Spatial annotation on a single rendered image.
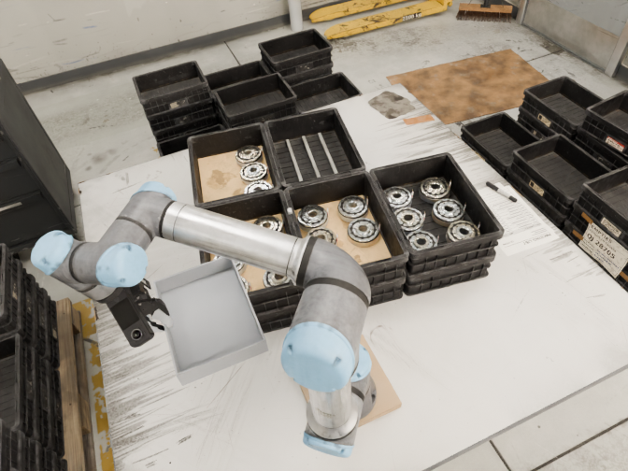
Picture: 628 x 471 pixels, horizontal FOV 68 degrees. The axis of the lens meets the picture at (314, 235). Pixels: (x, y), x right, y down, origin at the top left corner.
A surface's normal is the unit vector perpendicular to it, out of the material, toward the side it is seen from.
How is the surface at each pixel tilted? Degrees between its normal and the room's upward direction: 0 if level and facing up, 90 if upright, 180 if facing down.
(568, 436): 0
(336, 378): 83
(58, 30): 90
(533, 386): 0
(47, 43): 90
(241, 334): 1
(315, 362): 83
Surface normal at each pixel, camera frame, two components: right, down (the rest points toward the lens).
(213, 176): -0.07, -0.66
